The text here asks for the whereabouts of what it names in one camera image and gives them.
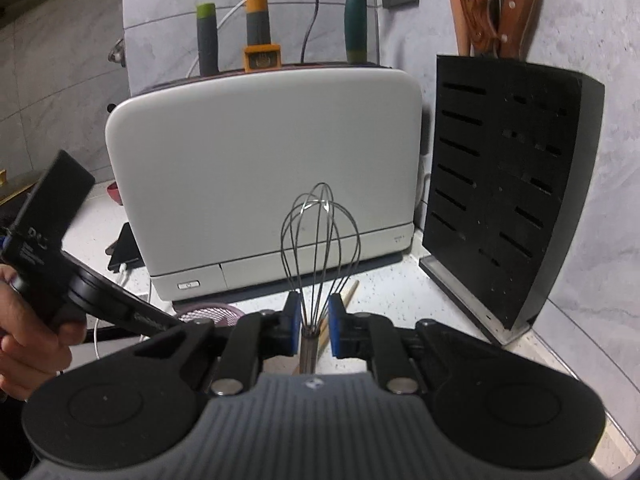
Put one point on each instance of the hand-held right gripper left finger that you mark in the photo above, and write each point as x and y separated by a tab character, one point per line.
294	312

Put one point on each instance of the black phone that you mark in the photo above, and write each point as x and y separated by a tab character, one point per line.
125	247

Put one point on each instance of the wooden chopstick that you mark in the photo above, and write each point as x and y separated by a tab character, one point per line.
324	332
351	291

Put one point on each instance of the person's left hand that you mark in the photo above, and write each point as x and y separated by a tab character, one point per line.
30	355

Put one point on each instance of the black knife block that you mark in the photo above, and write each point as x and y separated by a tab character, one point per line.
500	185

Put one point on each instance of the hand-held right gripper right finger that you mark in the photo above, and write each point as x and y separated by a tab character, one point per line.
336	325

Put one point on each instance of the small red object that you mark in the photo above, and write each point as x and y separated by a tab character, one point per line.
115	194

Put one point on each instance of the pink mesh basket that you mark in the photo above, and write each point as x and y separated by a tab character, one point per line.
215	312

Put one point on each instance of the white countertop appliance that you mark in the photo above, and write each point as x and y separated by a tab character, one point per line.
250	160

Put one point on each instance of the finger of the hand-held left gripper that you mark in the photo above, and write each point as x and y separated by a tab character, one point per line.
145	316

